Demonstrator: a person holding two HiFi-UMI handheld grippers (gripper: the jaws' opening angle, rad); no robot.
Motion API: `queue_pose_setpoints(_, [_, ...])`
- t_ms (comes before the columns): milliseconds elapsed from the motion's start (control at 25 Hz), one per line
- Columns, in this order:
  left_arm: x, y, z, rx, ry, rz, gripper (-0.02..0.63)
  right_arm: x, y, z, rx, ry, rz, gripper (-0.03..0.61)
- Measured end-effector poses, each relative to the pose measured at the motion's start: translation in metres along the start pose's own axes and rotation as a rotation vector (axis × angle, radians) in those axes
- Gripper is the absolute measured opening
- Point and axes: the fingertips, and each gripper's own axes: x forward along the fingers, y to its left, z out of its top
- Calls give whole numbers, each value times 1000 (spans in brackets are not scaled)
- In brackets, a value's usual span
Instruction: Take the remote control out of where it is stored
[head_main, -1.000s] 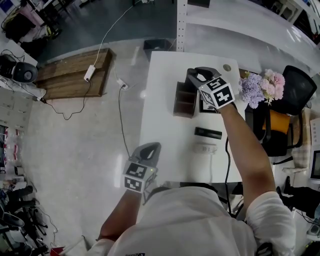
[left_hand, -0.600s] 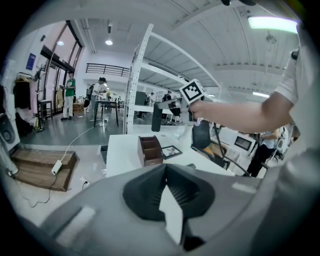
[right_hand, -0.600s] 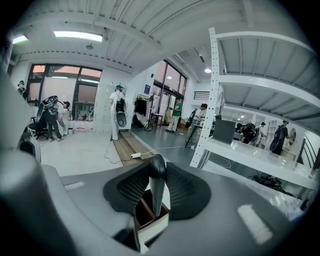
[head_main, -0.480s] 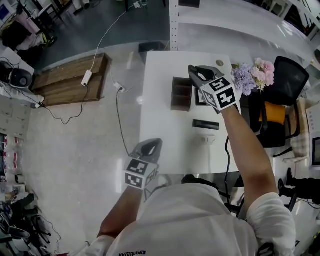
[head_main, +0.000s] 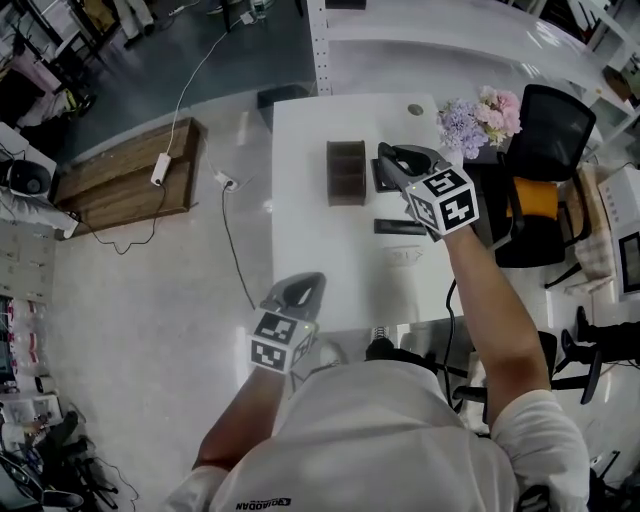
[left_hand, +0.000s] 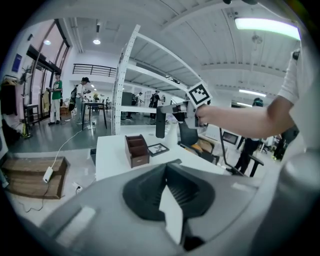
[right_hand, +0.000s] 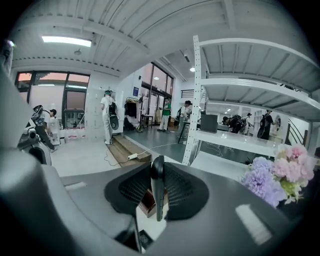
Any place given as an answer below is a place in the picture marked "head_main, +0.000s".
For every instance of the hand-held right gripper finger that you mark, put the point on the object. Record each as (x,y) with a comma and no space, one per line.
(436,156)
(392,172)

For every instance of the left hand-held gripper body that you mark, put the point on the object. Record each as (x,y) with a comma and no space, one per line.
(277,340)

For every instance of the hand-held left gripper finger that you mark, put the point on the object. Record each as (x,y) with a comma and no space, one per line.
(277,295)
(320,305)

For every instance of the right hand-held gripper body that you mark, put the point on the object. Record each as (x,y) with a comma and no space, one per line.
(442,200)

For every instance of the black rounded remote control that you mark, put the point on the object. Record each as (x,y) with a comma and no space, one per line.
(384,150)

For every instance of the brown wooden organizer box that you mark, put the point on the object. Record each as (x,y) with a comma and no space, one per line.
(345,197)

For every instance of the black slim remote control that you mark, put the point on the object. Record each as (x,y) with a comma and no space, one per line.
(395,226)

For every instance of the white remote control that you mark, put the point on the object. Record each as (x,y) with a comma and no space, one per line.
(402,256)

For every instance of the person's left forearm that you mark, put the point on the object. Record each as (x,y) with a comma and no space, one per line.
(240,425)

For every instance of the person's right forearm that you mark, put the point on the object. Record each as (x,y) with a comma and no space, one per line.
(490,310)

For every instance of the white vase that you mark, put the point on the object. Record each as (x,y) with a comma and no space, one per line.
(452,156)

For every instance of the purple and pink flowers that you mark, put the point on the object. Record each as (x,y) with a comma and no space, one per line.
(465,127)

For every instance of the person's left white shoe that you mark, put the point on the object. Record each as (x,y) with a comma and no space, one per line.
(331,352)

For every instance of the person's white shoe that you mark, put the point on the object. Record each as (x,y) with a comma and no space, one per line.
(331,352)
(380,334)

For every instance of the person's right white shoe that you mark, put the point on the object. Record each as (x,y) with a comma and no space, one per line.
(380,334)

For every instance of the person's black trousers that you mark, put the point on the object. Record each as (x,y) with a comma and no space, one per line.
(385,352)

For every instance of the orange cushion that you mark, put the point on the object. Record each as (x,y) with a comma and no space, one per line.
(535,197)

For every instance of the black mesh office chair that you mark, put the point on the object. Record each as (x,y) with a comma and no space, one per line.
(555,125)

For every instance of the white floor socket plug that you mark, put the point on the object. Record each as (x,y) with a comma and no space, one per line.
(227,181)

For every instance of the black waste bin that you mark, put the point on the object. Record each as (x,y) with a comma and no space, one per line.
(280,97)

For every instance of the person's white t-shirt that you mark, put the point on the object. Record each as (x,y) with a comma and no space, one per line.
(370,440)

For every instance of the beige checked tablecloth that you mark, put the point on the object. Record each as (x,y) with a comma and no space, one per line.
(592,250)

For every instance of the white power strip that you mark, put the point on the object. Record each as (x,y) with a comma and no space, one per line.
(160,169)

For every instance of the white microwave oven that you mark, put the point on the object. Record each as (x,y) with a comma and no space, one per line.
(620,200)

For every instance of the black armrest office chair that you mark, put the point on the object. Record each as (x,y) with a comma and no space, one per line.
(550,350)

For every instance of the brown wooden pallet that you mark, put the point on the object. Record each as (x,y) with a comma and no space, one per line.
(115,195)

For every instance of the shrink-wrapped water bottle pack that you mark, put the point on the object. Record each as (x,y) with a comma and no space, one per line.
(30,335)

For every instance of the grey filing cabinet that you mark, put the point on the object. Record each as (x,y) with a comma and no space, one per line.
(25,260)

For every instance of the white round bin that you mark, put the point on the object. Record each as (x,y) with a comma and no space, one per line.
(30,179)

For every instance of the black picture frame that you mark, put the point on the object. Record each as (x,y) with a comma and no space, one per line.
(378,184)

